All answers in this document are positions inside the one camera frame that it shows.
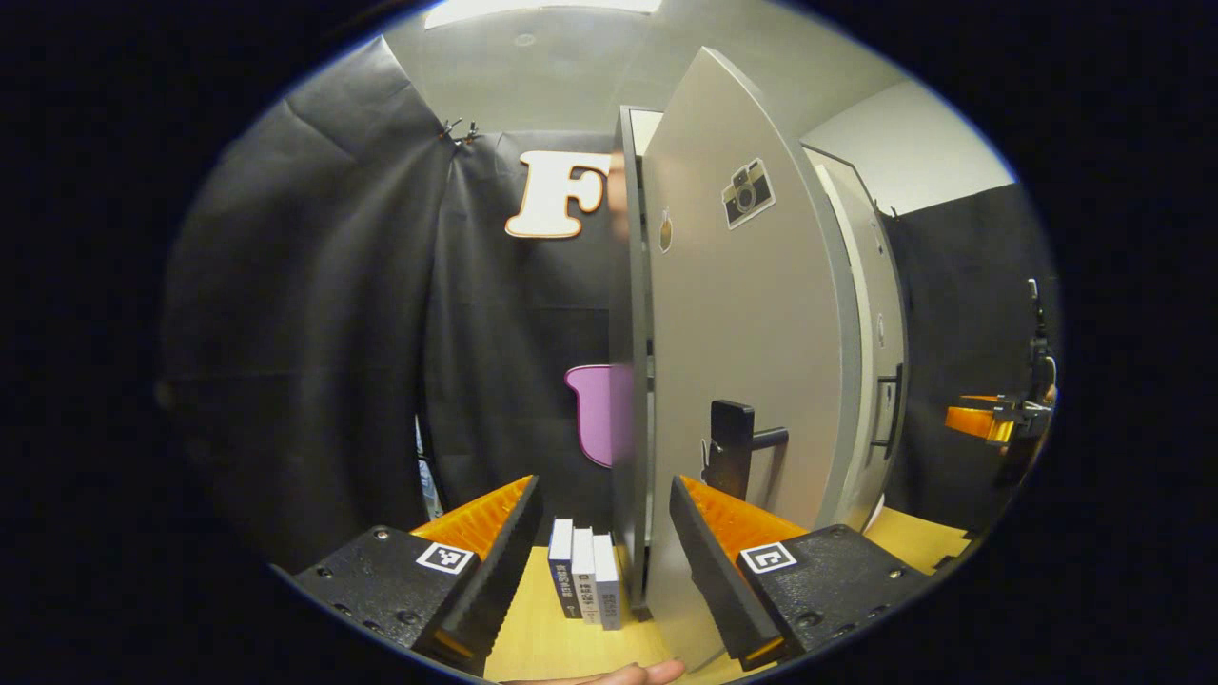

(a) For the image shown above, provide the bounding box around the black door handle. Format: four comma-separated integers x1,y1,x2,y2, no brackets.
702,400,791,501
870,363,904,463

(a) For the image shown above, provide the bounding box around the white cabinet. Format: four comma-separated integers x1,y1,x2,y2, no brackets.
609,105,913,615

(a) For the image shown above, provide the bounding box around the ceiling light panel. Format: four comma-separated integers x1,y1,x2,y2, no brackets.
423,0,663,30

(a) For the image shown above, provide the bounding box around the white cabinet door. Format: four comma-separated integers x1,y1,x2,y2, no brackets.
814,147,912,536
645,48,864,673

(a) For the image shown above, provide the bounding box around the dark blue book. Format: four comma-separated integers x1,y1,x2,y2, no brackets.
548,519,583,620

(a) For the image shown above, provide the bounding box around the grey book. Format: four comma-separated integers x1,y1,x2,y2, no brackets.
592,533,625,632

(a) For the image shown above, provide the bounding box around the white book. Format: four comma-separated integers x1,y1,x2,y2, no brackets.
571,526,599,627

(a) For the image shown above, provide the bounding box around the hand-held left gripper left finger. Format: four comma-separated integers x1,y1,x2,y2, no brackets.
288,474,545,678

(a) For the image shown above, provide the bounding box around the black backdrop cloth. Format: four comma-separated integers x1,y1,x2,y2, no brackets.
875,183,1059,534
157,36,631,572

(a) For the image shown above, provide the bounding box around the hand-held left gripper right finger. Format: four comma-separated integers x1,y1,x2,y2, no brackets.
669,474,935,673

